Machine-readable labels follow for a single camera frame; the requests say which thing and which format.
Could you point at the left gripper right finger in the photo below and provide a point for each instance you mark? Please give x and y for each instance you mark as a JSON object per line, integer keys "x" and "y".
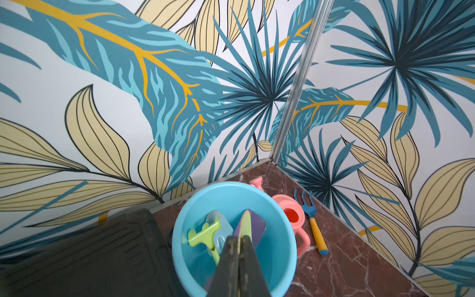
{"x": 251, "y": 279}

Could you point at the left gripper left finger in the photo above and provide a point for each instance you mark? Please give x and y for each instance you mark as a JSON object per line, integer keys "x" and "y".
{"x": 225, "y": 280}

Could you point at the light blue plastic bucket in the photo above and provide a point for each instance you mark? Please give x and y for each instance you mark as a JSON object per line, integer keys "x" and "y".
{"x": 194, "y": 266}

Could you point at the light blue toy trowel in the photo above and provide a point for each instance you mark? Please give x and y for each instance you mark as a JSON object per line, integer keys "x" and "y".
{"x": 223, "y": 232}

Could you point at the green toy rake wooden handle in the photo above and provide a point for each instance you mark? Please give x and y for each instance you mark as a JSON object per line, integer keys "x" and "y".
{"x": 206, "y": 237}

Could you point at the purple toy shovel pink handle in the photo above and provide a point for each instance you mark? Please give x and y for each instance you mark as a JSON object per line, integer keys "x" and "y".
{"x": 258, "y": 226}

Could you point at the pink toy watering can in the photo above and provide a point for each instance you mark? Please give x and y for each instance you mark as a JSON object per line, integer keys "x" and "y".
{"x": 293, "y": 219}

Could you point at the blue toy fork yellow handle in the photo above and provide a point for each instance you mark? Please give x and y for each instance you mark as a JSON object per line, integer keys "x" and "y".
{"x": 310, "y": 210}

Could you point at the green toy shovel wooden handle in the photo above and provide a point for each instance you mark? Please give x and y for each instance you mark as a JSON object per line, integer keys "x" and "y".
{"x": 245, "y": 225}

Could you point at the black plastic tool case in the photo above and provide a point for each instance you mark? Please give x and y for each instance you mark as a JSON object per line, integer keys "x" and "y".
{"x": 126, "y": 257}

